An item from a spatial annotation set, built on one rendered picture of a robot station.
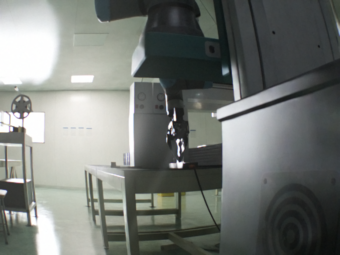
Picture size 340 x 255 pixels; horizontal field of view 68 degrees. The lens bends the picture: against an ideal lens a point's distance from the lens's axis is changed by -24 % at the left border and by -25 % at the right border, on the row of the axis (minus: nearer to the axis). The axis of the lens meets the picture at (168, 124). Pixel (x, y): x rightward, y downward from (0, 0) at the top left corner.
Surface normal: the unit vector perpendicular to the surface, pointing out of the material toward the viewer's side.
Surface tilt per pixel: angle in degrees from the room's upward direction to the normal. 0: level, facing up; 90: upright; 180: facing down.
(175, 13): 73
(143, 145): 90
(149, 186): 90
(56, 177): 90
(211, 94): 90
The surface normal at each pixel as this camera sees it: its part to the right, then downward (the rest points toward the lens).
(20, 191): 0.30, -0.12
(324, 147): -0.96, -0.01
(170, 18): -0.06, -0.41
